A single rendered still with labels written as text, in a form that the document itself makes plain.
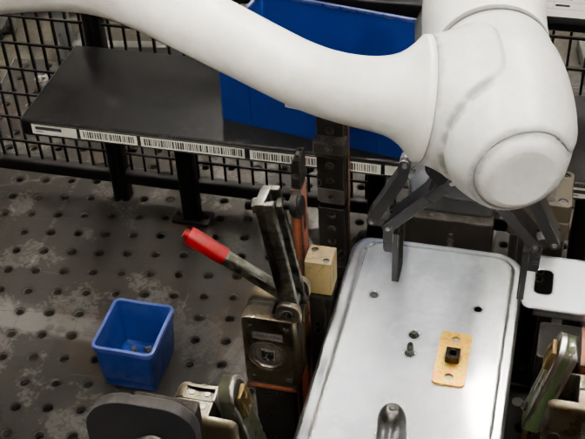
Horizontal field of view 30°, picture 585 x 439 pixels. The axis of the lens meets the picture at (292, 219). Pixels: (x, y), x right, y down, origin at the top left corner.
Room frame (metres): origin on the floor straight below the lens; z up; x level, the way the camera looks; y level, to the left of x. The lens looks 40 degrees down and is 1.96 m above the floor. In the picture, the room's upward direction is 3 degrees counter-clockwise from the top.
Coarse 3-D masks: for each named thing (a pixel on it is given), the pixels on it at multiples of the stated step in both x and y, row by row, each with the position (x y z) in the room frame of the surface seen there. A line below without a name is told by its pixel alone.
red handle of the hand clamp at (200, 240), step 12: (192, 228) 0.95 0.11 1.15; (192, 240) 0.94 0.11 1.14; (204, 240) 0.94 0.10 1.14; (216, 240) 0.95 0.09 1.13; (204, 252) 0.94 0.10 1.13; (216, 252) 0.94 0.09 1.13; (228, 252) 0.94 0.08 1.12; (228, 264) 0.93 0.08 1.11; (240, 264) 0.93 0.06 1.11; (252, 276) 0.93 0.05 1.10; (264, 276) 0.93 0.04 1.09; (264, 288) 0.92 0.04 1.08
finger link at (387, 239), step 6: (384, 216) 0.89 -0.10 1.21; (390, 216) 0.89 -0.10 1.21; (378, 222) 0.89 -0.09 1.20; (384, 222) 0.88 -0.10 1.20; (384, 234) 0.88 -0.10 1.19; (390, 234) 0.88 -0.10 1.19; (384, 240) 0.88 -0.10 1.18; (390, 240) 0.88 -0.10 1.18; (384, 246) 0.88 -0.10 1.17; (390, 246) 0.88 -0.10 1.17; (390, 252) 0.88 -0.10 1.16
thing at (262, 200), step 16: (272, 192) 0.94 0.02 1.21; (256, 208) 0.91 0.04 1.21; (272, 208) 0.91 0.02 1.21; (288, 208) 0.92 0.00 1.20; (304, 208) 0.92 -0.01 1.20; (272, 224) 0.91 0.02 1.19; (288, 224) 0.94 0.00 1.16; (272, 240) 0.91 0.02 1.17; (288, 240) 0.93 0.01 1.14; (272, 256) 0.91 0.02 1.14; (288, 256) 0.93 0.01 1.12; (272, 272) 0.91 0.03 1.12; (288, 272) 0.90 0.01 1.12; (288, 288) 0.90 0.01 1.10; (304, 288) 0.93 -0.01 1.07
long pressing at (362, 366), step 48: (384, 288) 0.99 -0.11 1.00; (432, 288) 0.99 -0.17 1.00; (480, 288) 0.98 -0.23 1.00; (336, 336) 0.91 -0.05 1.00; (384, 336) 0.91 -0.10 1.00; (432, 336) 0.91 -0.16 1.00; (480, 336) 0.90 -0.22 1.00; (336, 384) 0.84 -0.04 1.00; (384, 384) 0.84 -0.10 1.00; (432, 384) 0.83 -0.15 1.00; (480, 384) 0.83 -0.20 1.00; (336, 432) 0.77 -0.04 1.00; (432, 432) 0.76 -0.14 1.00; (480, 432) 0.76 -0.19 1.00
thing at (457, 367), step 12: (444, 336) 0.90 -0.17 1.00; (456, 336) 0.90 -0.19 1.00; (468, 336) 0.90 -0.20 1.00; (444, 348) 0.88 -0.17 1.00; (456, 348) 0.87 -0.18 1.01; (468, 348) 0.88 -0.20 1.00; (444, 360) 0.87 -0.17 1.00; (456, 360) 0.86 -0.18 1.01; (468, 360) 0.86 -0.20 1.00; (444, 372) 0.85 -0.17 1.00; (456, 372) 0.85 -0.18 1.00; (444, 384) 0.83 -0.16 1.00; (456, 384) 0.83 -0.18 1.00
